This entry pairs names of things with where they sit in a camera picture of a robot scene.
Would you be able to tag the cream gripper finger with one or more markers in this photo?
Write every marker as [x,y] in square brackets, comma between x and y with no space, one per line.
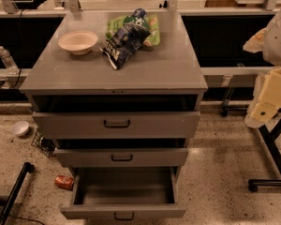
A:
[256,42]

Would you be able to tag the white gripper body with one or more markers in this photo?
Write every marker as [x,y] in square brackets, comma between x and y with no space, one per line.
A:
[278,42]

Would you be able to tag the dark blue chip bag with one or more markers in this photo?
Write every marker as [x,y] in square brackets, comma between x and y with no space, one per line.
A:
[124,43]

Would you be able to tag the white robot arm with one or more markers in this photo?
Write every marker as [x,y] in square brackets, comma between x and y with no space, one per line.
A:
[272,41]

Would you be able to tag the grey middle drawer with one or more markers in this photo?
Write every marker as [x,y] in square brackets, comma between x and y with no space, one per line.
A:
[86,158]

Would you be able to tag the grey drawer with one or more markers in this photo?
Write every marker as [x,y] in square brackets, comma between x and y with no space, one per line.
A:
[86,158]
[124,194]
[116,125]

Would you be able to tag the green snack bag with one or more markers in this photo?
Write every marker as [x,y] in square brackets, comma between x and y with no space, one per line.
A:
[150,22]

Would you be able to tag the grey drawer cabinet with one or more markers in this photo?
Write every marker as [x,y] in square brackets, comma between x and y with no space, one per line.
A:
[166,78]

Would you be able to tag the grey bottom drawer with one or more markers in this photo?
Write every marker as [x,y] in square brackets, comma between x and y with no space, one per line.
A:
[124,194]

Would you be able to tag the grey top drawer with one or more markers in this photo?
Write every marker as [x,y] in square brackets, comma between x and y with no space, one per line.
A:
[116,125]

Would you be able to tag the black table stand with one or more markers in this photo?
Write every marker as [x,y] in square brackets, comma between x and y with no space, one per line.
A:
[269,138]

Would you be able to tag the small blue object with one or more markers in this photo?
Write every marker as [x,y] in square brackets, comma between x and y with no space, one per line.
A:
[139,13]

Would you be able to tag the beige paper bowl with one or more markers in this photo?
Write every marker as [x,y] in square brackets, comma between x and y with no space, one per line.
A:
[78,42]

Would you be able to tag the orange crushed can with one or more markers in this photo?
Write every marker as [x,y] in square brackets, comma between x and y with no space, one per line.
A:
[64,182]

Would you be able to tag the clear plastic water bottle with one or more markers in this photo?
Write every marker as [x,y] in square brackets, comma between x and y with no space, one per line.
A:
[8,61]

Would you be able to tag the small white bowl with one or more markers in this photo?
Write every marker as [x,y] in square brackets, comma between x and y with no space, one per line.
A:
[20,128]

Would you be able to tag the black floor pole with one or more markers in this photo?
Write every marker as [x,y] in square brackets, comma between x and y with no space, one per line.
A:
[7,201]

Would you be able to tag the black wire basket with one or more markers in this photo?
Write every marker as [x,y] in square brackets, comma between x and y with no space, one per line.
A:
[45,146]

